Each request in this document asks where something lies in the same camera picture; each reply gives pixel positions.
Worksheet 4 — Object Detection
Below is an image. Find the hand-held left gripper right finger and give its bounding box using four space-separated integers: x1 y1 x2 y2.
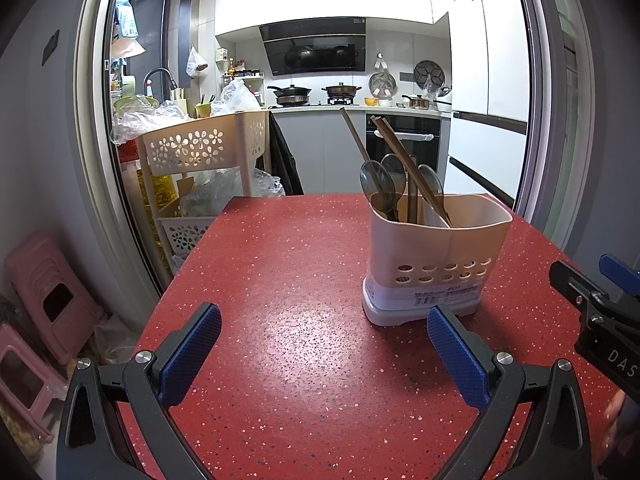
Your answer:
426 305 593 480

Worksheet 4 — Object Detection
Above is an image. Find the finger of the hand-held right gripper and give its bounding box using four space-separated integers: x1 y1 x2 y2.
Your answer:
598 254 640 297
548 260 610 320

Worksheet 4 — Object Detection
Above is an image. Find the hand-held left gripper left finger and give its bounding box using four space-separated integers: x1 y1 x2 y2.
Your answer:
56 302 222 480

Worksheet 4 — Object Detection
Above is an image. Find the beige plastic utensil holder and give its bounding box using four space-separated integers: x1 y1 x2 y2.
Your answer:
362 193 513 328

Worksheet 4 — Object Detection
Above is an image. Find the dark glossy spoon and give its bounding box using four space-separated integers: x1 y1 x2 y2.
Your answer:
417 164 445 211
381 153 408 196

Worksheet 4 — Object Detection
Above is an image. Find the dark long-handled utensil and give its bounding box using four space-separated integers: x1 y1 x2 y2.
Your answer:
406 156 420 224

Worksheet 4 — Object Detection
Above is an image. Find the translucent brown spoon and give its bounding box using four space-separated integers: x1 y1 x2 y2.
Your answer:
360 160 401 223

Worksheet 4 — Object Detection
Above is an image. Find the person's right hand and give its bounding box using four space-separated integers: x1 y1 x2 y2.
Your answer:
600 389 628 461

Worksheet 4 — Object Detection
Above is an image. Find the clear plastic floor bag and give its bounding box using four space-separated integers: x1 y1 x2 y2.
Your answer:
95 312 141 366

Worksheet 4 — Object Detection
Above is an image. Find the yellow patterned bag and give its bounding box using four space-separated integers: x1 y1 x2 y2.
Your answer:
135 165 166 261

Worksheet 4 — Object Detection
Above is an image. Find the crumpled clear plastic bag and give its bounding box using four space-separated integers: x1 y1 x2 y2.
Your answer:
180 167 286 216
110 95 193 146

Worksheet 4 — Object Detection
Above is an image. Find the pink plastic stool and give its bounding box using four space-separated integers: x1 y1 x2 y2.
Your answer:
0 324 68 443
4 231 108 365

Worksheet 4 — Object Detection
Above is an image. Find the black built-in oven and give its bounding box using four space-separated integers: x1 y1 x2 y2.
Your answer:
365 113 443 176

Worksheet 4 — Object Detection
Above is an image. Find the beige perforated storage cart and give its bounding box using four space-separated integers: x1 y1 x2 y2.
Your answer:
136 110 273 268

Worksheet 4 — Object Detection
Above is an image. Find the black hanging cloth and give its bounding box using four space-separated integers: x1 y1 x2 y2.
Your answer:
256 111 306 197

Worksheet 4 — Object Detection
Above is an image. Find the white refrigerator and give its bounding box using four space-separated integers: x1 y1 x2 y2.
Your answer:
427 0 531 206

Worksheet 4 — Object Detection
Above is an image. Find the black wok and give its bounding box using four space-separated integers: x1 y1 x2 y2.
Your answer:
266 85 313 107

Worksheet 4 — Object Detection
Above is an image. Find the white spice rack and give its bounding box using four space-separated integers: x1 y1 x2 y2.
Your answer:
222 67 266 108

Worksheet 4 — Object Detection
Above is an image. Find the black kitchen faucet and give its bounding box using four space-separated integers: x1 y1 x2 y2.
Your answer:
144 67 176 96

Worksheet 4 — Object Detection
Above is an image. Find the lidded cooking pot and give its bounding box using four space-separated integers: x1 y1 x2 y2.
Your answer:
321 82 363 105

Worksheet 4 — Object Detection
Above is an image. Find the hanging white plastic bag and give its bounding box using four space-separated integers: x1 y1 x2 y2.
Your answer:
186 45 210 79

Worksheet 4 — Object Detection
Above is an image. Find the black range hood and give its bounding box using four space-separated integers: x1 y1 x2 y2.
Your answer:
258 17 367 77

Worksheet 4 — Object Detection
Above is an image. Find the hanging blue white bag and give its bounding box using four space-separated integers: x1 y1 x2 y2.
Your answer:
112 0 146 58

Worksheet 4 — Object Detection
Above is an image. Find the round divided wall plate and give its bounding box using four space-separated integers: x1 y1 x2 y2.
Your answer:
412 59 446 91

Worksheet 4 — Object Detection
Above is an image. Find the dark wall panel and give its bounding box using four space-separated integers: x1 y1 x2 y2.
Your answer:
42 30 60 65

